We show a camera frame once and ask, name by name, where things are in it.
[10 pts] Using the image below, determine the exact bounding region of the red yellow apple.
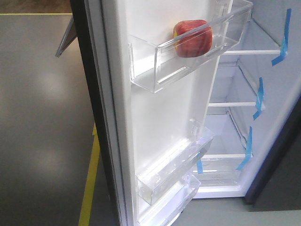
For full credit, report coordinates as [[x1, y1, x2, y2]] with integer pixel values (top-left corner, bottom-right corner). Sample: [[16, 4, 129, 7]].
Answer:
[[173, 20, 213, 58]]

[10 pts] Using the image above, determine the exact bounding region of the grey side-by-side fridge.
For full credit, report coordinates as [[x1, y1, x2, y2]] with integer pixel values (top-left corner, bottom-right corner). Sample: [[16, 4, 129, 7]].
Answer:
[[70, 0, 301, 226]]

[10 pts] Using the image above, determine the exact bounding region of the clear fridge crisper drawer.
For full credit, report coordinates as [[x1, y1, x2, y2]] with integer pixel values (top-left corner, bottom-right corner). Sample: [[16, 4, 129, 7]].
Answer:
[[192, 154, 245, 187]]

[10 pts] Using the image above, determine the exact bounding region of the clear upper door bin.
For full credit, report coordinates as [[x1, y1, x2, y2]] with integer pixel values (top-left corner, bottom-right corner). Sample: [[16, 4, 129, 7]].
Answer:
[[127, 0, 253, 93]]

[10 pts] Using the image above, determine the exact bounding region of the clear door bin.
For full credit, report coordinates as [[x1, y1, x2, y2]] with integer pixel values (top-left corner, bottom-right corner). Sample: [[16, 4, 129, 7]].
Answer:
[[137, 173, 200, 226], [135, 119, 214, 205], [127, 0, 253, 93]]

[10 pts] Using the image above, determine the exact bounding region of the clear middle door bin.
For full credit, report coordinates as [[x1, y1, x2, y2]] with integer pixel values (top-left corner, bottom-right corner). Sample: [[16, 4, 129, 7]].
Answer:
[[135, 119, 214, 205]]

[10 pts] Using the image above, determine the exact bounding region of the clear lower door bin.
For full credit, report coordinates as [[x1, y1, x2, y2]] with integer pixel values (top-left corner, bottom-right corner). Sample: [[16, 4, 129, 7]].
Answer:
[[137, 173, 200, 226]]

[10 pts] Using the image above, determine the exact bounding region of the sign stand with round base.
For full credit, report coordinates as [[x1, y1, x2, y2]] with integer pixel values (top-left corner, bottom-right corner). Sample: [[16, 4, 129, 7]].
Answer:
[[55, 17, 77, 57]]

